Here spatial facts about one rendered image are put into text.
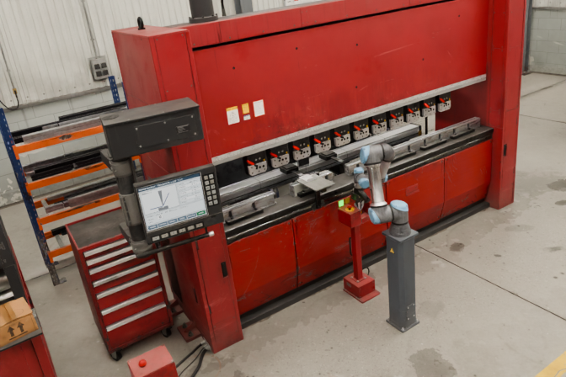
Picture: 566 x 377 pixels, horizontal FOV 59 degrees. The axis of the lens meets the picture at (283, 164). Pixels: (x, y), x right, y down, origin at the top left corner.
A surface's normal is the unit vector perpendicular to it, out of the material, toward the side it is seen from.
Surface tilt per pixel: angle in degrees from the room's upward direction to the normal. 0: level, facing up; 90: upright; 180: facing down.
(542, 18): 90
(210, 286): 90
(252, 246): 90
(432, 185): 90
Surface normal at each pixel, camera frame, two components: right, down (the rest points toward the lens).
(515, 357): -0.11, -0.92
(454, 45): 0.53, 0.25
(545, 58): -0.83, 0.29
